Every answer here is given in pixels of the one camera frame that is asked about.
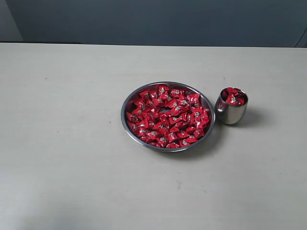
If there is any stainless steel cup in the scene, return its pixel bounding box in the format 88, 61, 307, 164
214, 87, 248, 125

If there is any pile of red candies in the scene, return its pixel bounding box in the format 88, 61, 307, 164
126, 84, 211, 149

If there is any stainless steel bowl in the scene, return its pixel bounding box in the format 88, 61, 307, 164
120, 81, 216, 153

